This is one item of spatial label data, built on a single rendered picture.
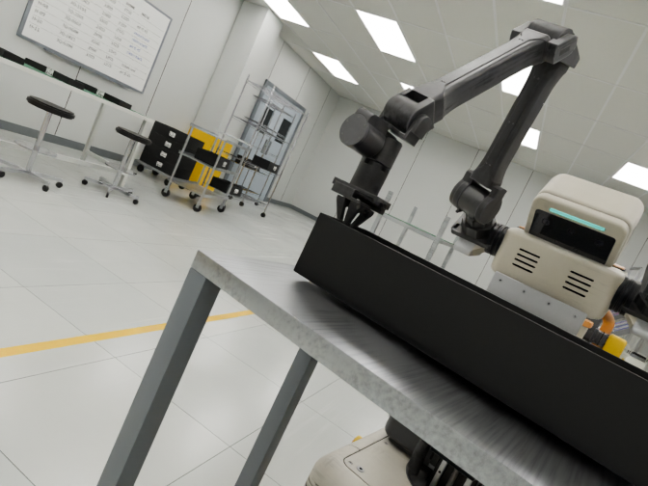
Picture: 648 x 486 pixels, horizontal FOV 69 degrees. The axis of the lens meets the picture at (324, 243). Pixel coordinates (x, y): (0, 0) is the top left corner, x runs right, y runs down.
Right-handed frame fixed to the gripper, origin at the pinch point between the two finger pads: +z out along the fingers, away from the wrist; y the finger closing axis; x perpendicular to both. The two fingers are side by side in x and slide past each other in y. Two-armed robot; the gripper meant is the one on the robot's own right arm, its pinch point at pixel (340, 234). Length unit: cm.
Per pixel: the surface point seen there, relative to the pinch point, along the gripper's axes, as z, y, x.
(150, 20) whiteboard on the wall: -104, -569, 285
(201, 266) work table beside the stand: 12.4, -4.6, -25.0
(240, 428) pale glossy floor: 88, -42, 70
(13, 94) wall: 51, -545, 162
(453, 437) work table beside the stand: 10.7, 37.5, -25.4
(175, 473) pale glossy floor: 89, -33, 31
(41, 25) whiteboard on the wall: -30, -544, 162
